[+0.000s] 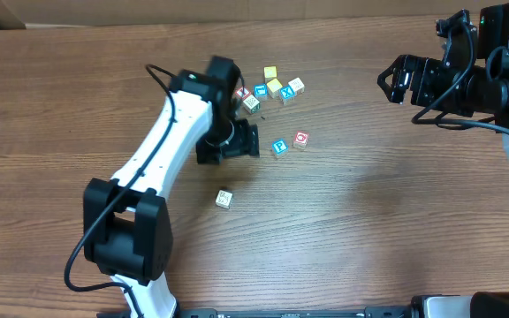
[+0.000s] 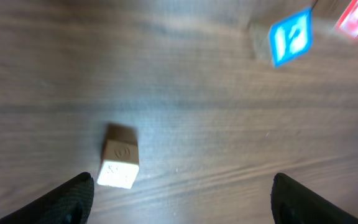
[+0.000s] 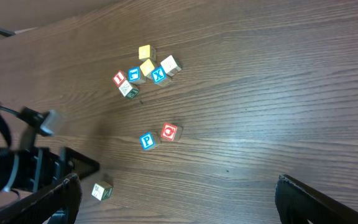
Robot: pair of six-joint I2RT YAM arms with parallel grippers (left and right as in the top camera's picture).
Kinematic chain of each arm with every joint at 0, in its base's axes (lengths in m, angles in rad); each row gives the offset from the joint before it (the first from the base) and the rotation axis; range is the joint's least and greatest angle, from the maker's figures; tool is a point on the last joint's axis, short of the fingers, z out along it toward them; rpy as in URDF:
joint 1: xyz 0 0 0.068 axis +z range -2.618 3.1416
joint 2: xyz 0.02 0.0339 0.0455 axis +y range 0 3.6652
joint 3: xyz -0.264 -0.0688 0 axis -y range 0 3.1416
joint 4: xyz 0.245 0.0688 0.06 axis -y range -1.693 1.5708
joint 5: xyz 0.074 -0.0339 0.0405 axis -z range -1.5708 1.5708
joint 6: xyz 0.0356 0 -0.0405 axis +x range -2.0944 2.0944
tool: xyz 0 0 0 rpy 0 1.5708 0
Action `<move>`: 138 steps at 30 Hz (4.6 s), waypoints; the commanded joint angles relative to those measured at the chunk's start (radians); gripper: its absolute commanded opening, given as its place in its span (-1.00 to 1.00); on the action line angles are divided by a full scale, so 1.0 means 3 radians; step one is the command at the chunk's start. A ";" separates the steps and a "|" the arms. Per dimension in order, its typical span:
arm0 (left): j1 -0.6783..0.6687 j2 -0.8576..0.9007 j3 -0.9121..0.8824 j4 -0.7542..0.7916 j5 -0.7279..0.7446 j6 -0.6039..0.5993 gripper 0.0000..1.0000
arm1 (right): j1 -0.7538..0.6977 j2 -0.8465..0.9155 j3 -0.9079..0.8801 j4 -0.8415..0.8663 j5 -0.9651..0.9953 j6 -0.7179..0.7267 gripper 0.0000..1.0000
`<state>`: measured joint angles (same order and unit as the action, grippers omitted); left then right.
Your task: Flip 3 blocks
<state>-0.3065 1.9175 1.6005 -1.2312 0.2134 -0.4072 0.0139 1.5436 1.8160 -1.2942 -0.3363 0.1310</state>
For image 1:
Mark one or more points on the red O letter block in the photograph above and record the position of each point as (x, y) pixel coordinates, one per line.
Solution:
(300, 140)

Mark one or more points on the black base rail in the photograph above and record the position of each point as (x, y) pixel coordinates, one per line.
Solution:
(367, 312)

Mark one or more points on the yellow block far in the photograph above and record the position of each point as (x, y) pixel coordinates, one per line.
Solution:
(269, 73)

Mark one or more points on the red I letter block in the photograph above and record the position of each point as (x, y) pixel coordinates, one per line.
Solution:
(242, 93)

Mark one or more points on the yellow block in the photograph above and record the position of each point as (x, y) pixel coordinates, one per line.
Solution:
(273, 88)
(269, 73)

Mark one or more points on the white green patterned block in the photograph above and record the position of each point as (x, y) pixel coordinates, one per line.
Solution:
(251, 104)

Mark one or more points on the blue L letter block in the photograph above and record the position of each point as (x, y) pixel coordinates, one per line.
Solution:
(260, 92)

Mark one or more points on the yellow block near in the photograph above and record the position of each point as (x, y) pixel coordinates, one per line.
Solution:
(273, 88)

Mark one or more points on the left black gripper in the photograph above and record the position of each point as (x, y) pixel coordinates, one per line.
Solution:
(240, 144)

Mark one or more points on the white patterned block far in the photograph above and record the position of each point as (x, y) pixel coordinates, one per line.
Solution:
(297, 86)

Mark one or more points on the cardboard box edge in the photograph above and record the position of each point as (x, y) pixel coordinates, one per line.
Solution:
(21, 13)

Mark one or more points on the blue P letter block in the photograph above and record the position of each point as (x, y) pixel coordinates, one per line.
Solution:
(279, 148)

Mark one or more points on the blue X letter block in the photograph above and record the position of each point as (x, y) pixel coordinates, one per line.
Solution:
(287, 95)

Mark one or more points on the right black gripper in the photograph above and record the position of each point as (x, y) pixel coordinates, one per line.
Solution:
(418, 81)

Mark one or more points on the white patterned wooden block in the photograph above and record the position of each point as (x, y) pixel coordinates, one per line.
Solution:
(224, 199)

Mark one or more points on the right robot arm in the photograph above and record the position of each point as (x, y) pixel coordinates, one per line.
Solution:
(468, 88)

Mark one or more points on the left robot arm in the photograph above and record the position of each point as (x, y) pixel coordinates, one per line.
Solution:
(126, 224)

